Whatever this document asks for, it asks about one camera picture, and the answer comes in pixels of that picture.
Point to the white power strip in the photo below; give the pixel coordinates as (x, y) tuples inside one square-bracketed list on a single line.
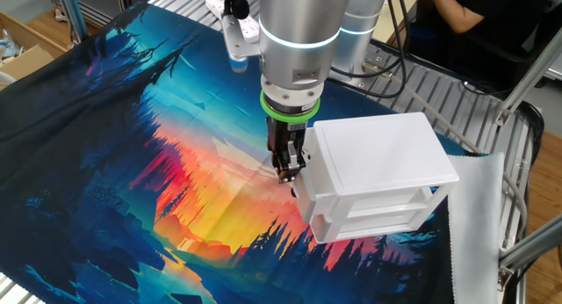
[(251, 29)]

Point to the cardboard box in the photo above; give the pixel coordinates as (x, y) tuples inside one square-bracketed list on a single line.
[(26, 60)]

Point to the aluminium frame strut with bracket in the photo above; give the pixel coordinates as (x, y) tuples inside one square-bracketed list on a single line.
[(527, 249)]

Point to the white plastic drawer cabinet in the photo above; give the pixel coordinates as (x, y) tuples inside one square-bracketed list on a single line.
[(382, 154)]

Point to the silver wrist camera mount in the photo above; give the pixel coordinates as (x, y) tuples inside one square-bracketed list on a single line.
[(239, 45)]

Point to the plain white cloth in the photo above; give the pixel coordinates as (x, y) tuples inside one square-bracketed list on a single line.
[(474, 229)]

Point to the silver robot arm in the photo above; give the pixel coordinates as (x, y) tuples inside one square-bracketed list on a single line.
[(298, 23)]

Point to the aluminium frame with blue post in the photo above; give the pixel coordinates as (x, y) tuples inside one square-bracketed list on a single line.
[(72, 9)]

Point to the seated person in black shirt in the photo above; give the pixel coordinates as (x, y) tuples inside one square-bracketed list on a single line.
[(505, 9)]

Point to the colourful forest print cloth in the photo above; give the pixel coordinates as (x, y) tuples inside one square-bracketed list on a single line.
[(88, 163)]

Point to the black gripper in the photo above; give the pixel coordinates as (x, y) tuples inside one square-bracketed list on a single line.
[(283, 132)]

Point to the beige wooden desk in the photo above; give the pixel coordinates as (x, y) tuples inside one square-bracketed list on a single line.
[(412, 5)]

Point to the slanted aluminium frame strut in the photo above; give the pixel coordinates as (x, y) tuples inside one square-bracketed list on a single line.
[(527, 80)]

